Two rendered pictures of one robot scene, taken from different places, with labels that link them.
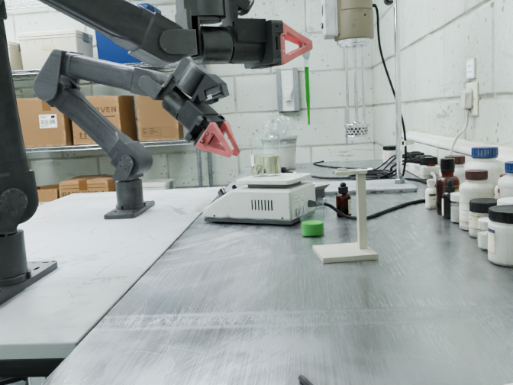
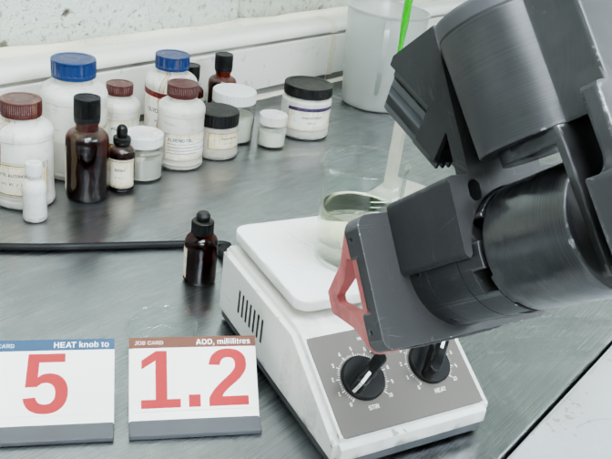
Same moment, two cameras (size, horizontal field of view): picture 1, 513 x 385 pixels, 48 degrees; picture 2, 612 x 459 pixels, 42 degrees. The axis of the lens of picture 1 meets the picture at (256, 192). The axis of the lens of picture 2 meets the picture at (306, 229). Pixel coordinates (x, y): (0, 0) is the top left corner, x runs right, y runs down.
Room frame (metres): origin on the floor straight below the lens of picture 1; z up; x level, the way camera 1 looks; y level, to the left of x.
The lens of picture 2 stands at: (1.63, 0.23, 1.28)
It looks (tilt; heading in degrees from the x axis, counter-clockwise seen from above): 27 degrees down; 212
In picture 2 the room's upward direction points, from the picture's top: 8 degrees clockwise
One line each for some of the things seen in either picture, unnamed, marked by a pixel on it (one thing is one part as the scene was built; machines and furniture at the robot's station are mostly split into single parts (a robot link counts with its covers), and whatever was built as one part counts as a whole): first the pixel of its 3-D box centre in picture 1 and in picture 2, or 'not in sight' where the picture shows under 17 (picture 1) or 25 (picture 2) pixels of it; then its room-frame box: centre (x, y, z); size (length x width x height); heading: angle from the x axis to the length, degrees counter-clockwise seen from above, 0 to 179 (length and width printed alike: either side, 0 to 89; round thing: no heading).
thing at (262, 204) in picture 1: (263, 199); (340, 321); (1.17, -0.01, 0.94); 0.22 x 0.13 x 0.08; 63
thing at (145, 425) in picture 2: not in sight; (194, 384); (1.28, -0.06, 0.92); 0.09 x 0.06 x 0.04; 137
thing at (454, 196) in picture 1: (463, 207); (142, 154); (1.03, -0.37, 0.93); 0.05 x 0.05 x 0.05
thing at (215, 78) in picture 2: not in sight; (221, 88); (0.82, -0.44, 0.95); 0.04 x 0.04 x 0.10
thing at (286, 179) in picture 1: (274, 178); (331, 256); (1.16, -0.04, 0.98); 0.12 x 0.12 x 0.01; 63
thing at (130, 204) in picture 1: (130, 195); not in sight; (1.36, 0.30, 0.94); 0.20 x 0.07 x 0.08; 176
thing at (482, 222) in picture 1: (491, 234); (271, 129); (0.83, -0.34, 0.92); 0.04 x 0.04 x 0.04
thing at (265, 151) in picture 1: (266, 157); (355, 213); (1.15, -0.02, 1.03); 0.07 x 0.06 x 0.08; 154
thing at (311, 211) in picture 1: (312, 218); not in sight; (0.99, -0.09, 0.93); 0.04 x 0.04 x 0.06
